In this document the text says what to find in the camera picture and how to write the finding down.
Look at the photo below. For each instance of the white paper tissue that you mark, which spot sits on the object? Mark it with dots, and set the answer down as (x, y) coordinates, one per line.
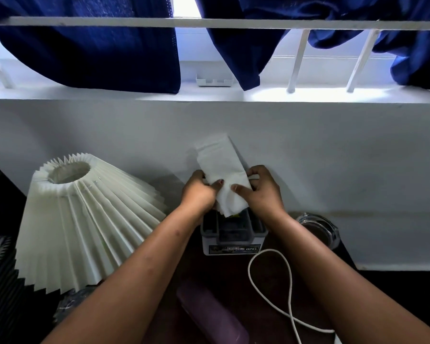
(222, 171)

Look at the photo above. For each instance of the person's right hand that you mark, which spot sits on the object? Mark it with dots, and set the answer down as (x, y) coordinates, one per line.
(265, 197)

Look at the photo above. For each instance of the person's left hand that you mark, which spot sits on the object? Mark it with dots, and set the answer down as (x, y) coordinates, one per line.
(197, 196)

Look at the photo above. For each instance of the person's left thumb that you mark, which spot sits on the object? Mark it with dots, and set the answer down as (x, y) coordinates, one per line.
(216, 186)

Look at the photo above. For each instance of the white pleated lampshade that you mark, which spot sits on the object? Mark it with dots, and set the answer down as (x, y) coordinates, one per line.
(82, 222)

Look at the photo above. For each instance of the glass ashtray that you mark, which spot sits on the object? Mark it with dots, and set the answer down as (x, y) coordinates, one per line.
(320, 229)

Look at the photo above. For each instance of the small white tray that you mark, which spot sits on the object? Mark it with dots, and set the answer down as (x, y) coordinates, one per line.
(215, 80)

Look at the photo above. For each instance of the white window railing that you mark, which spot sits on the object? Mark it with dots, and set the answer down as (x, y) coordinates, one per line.
(236, 28)

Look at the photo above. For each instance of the dark blue curtain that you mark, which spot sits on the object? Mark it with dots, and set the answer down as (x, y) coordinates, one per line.
(89, 46)
(308, 28)

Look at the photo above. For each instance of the person's left forearm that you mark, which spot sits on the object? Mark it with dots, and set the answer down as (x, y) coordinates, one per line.
(129, 279)

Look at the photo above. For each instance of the person's right forearm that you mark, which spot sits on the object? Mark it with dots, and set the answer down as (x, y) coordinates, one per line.
(344, 283)

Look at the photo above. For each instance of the grey tissue box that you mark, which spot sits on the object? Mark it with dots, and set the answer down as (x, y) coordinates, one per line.
(233, 234)

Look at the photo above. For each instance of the person's right thumb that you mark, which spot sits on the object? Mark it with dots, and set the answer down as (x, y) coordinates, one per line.
(242, 189)

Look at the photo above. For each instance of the purple case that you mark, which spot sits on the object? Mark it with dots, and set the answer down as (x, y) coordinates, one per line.
(211, 315)

